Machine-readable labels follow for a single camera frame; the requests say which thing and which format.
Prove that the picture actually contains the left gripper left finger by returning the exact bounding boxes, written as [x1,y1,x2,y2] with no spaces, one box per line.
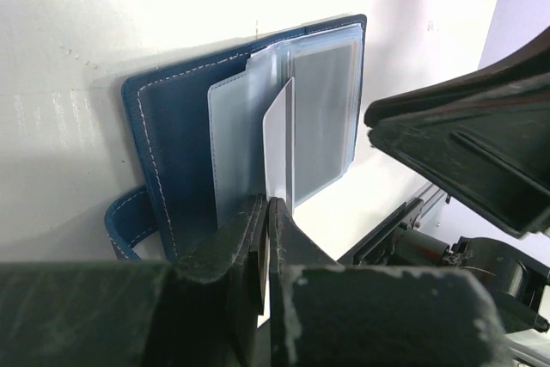
[1,194,266,366]

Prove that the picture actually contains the blue leather card holder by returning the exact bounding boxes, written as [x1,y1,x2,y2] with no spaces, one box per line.
[105,15,367,260]

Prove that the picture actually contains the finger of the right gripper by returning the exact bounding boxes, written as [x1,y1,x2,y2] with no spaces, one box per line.
[364,32,549,238]

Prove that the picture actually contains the white magnetic stripe card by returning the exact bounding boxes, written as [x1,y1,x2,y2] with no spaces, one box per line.
[262,76,296,213]

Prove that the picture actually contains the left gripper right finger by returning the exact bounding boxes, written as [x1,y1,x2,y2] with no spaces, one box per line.
[268,198,511,366]

